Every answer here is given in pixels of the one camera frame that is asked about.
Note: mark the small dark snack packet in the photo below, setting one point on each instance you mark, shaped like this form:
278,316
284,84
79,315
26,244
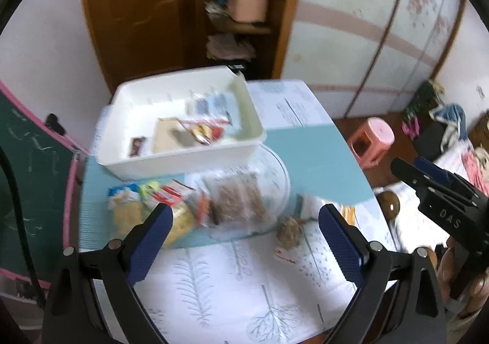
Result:
136,146

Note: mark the person's right hand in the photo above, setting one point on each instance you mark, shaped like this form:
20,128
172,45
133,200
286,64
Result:
447,271

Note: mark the small walnut snack packet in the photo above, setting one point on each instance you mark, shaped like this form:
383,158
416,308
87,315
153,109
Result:
289,235

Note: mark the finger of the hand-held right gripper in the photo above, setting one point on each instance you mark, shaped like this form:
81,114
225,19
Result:
407,174
431,169

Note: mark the brown wooden door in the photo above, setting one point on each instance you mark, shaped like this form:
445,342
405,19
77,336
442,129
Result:
137,23

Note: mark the red white snack packet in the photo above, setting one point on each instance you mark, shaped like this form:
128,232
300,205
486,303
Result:
172,195

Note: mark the folded pink cloth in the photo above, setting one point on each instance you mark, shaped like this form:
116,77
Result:
229,46

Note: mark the white orange snack packet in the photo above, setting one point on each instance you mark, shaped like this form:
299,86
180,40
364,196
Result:
309,206

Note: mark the blue white snack packet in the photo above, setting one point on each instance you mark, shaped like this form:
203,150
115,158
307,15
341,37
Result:
208,105

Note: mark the red striped snack packet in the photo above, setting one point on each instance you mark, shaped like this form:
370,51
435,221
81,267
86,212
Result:
208,132

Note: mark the floral sliding wardrobe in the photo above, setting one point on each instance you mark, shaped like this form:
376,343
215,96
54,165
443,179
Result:
344,53

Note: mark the brown round stool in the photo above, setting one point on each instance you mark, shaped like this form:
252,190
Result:
389,204

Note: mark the beige flat packet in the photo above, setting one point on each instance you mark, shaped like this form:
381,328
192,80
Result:
168,137

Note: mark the brown wooden shelf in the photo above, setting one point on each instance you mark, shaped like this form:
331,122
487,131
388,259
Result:
282,4

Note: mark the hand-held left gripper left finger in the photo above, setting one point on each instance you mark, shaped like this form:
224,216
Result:
152,242

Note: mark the pink plastic stool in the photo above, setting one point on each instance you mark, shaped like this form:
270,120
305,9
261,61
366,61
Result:
372,141

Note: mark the black chalkboard clip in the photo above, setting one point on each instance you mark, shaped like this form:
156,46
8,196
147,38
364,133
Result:
55,123

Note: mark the white plastic bin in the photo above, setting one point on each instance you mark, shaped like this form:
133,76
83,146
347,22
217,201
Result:
244,114

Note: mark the pile of clothes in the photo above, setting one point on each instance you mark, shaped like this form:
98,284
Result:
450,126

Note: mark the yellow noodle packet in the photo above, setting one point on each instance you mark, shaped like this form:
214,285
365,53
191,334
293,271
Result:
126,214

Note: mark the green chalkboard pink frame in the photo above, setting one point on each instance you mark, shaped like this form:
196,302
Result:
30,176

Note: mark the brown snack packet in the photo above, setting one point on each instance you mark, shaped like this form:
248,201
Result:
237,198

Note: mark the clear plastic bag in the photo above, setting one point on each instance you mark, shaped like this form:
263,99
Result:
275,176

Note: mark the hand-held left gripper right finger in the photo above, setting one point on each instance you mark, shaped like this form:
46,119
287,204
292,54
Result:
340,244

